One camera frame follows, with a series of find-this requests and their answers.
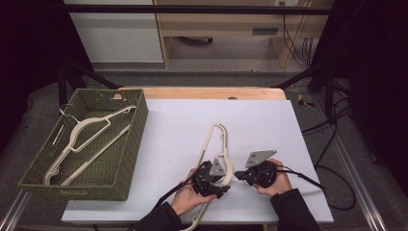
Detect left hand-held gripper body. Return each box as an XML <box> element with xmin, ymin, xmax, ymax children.
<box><xmin>191</xmin><ymin>157</ymin><xmax>226</xmax><ymax>199</ymax></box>

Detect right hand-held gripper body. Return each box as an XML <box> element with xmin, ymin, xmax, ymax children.
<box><xmin>242</xmin><ymin>149</ymin><xmax>279</xmax><ymax>190</ymax></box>

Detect beige plastic clothes hanger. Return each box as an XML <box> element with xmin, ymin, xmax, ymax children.
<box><xmin>181</xmin><ymin>122</ymin><xmax>237</xmax><ymax>231</ymax></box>
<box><xmin>42</xmin><ymin>104</ymin><xmax>138</xmax><ymax>187</ymax></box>

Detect green woven basket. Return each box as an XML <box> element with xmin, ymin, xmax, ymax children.
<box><xmin>17</xmin><ymin>88</ymin><xmax>149</xmax><ymax>202</ymax></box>

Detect person's right hand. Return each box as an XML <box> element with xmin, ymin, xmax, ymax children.
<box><xmin>254</xmin><ymin>158</ymin><xmax>293</xmax><ymax>197</ymax></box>

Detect person's left hand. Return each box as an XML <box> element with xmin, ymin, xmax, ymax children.
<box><xmin>171</xmin><ymin>167</ymin><xmax>218</xmax><ymax>217</ymax></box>

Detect white paper sheet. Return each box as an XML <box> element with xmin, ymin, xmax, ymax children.
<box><xmin>61</xmin><ymin>98</ymin><xmax>335</xmax><ymax>224</ymax></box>

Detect yellow and black tool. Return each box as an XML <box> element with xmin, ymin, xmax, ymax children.
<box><xmin>296</xmin><ymin>93</ymin><xmax>316</xmax><ymax>109</ymax></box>

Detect wooden table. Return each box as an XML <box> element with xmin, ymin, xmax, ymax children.
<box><xmin>118</xmin><ymin>87</ymin><xmax>287</xmax><ymax>101</ymax></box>

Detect black metal stand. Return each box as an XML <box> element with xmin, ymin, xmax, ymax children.
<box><xmin>272</xmin><ymin>64</ymin><xmax>336</xmax><ymax>121</ymax></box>
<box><xmin>57</xmin><ymin>61</ymin><xmax>121</xmax><ymax>115</ymax></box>

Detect light wooden desk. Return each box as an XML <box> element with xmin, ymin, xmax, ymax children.
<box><xmin>153</xmin><ymin>0</ymin><xmax>335</xmax><ymax>69</ymax></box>

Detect white cabinet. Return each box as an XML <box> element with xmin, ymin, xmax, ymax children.
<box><xmin>63</xmin><ymin>0</ymin><xmax>165</xmax><ymax>64</ymax></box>

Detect black horizontal metal bar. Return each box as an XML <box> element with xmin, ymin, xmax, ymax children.
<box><xmin>64</xmin><ymin>4</ymin><xmax>333</xmax><ymax>16</ymax></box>

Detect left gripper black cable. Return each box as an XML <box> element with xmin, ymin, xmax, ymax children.
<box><xmin>127</xmin><ymin>161</ymin><xmax>207</xmax><ymax>231</ymax></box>

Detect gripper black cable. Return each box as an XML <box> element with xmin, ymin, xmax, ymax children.
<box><xmin>127</xmin><ymin>161</ymin><xmax>207</xmax><ymax>231</ymax></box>
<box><xmin>276</xmin><ymin>165</ymin><xmax>358</xmax><ymax>212</ymax></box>

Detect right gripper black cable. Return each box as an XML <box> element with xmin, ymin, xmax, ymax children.
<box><xmin>276</xmin><ymin>165</ymin><xmax>358</xmax><ymax>212</ymax></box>

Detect black floor cables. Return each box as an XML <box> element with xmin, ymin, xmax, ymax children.
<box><xmin>301</xmin><ymin>95</ymin><xmax>353</xmax><ymax>136</ymax></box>

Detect aluminium rail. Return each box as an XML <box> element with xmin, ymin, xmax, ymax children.
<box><xmin>0</xmin><ymin>189</ymin><xmax>33</xmax><ymax>231</ymax></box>
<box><xmin>312</xmin><ymin>95</ymin><xmax>388</xmax><ymax>231</ymax></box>

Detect hanging black cables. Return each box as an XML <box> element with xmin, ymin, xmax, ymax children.
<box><xmin>281</xmin><ymin>1</ymin><xmax>315</xmax><ymax>68</ymax></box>

